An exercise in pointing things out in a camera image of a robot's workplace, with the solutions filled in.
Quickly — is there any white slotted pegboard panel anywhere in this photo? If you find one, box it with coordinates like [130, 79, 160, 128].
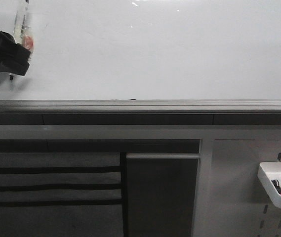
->
[193, 140, 281, 237]

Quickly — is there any dark grey hanging panel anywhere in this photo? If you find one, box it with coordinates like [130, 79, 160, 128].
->
[127, 156, 199, 237]

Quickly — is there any white black-tipped whiteboard marker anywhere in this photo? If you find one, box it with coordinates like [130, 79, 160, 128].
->
[8, 0, 36, 81]

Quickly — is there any grey fabric pocket organizer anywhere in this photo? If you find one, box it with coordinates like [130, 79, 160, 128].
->
[0, 153, 125, 237]

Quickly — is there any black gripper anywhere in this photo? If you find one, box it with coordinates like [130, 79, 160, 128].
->
[0, 31, 31, 76]

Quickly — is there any white whiteboard with metal frame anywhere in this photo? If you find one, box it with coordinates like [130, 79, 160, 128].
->
[0, 0, 281, 111]

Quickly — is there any white plastic storage tray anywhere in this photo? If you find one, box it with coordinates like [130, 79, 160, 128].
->
[258, 162, 281, 208]

